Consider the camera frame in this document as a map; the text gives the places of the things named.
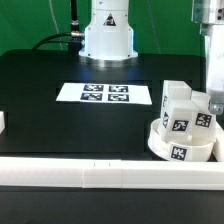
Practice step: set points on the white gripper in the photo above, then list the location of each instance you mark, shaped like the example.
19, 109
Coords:
214, 53

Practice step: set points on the paper sheet with markers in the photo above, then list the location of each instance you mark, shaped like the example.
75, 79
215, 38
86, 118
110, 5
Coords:
104, 93

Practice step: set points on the white right barrier rail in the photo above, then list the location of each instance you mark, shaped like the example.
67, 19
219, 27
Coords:
218, 150

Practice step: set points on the white barrier rail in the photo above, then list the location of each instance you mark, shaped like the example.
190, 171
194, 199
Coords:
2, 122
218, 150
119, 174

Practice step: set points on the white front barrier rail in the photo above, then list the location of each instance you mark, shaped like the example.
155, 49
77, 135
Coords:
119, 174

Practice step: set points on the white left barrier rail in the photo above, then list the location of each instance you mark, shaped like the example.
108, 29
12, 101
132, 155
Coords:
2, 122

